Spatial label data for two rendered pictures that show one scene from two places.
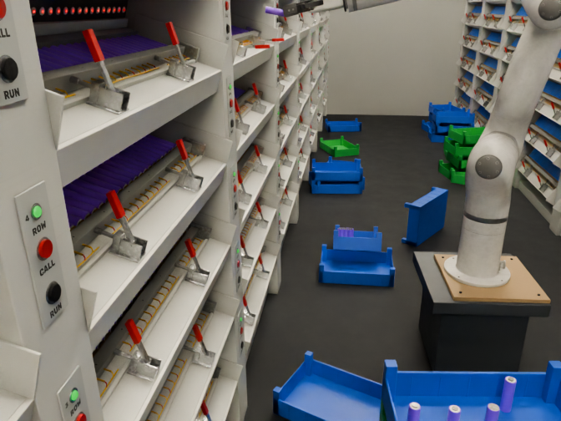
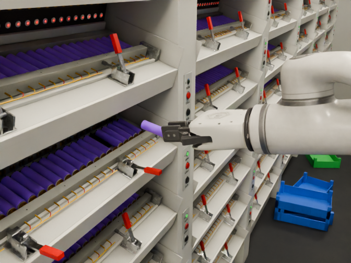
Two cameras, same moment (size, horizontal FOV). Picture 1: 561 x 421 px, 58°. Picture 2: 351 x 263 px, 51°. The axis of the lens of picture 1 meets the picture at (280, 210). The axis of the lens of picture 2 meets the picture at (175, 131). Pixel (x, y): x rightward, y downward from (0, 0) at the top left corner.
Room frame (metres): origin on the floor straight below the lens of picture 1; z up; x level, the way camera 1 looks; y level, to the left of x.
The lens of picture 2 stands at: (0.96, -0.25, 1.30)
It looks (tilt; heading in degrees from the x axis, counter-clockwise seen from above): 22 degrees down; 20
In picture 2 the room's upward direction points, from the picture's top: straight up
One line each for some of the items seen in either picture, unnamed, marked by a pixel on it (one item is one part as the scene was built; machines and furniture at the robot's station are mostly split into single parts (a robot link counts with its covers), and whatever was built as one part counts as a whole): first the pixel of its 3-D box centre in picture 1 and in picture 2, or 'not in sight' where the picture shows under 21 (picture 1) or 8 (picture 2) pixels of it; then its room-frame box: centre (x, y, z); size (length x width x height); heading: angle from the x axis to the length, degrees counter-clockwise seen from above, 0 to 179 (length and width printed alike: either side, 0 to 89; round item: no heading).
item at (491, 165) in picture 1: (489, 180); not in sight; (1.33, -0.58, 0.60); 0.19 x 0.12 x 0.24; 151
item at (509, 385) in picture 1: (507, 393); not in sight; (0.68, -0.38, 0.44); 0.02 x 0.02 x 0.06
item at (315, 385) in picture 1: (337, 398); not in sight; (1.11, -0.15, 0.04); 0.30 x 0.20 x 0.08; 59
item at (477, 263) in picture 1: (480, 244); not in sight; (1.36, -0.59, 0.39); 0.19 x 0.19 x 0.18
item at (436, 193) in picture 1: (425, 215); not in sight; (2.27, -0.70, 0.10); 0.30 x 0.08 x 0.20; 139
